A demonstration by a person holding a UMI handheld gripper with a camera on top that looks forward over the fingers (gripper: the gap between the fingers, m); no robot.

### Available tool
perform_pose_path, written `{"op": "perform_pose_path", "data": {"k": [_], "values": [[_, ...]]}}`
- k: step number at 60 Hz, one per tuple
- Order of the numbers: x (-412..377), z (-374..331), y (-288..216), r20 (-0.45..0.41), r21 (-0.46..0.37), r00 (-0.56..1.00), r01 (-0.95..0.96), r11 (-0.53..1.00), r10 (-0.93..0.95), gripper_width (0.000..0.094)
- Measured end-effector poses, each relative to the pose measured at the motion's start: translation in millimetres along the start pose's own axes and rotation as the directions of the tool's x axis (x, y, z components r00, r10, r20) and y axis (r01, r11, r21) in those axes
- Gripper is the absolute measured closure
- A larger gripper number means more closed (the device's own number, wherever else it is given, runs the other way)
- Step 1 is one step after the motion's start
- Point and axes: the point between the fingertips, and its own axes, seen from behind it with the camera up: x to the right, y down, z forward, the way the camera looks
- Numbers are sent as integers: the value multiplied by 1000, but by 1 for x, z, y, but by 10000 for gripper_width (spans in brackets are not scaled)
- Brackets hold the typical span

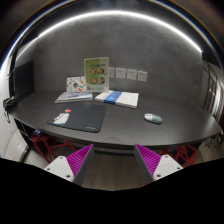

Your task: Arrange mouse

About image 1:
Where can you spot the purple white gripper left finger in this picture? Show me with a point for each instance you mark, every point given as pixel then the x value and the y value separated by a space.
pixel 74 167

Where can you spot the curved led light strip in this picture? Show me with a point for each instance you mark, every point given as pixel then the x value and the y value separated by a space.
pixel 128 14

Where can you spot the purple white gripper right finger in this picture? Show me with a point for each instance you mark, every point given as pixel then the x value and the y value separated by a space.
pixel 154 166

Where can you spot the white wall socket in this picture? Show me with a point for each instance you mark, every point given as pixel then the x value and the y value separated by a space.
pixel 111 72
pixel 142 76
pixel 131 74
pixel 120 73

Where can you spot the green standing menu card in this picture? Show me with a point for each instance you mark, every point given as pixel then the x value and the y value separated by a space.
pixel 97 74

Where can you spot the black clamp with cable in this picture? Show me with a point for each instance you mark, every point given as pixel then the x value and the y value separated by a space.
pixel 8 103

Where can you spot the black monitor at left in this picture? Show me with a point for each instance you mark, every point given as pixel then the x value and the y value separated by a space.
pixel 24 80

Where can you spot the white and blue book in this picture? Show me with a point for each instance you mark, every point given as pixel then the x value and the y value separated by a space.
pixel 119 98

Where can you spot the pale green computer mouse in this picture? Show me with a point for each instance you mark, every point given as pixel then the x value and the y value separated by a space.
pixel 153 118

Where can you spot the red metal table frame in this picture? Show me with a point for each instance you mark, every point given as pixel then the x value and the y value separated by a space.
pixel 44 145

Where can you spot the grey magazine lying flat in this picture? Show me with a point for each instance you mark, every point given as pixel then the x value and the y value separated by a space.
pixel 73 97

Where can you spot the white patterned standing card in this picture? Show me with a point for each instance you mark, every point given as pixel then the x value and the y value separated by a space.
pixel 76 84

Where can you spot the black mouse pad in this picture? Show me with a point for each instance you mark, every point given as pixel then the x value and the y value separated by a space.
pixel 79 116

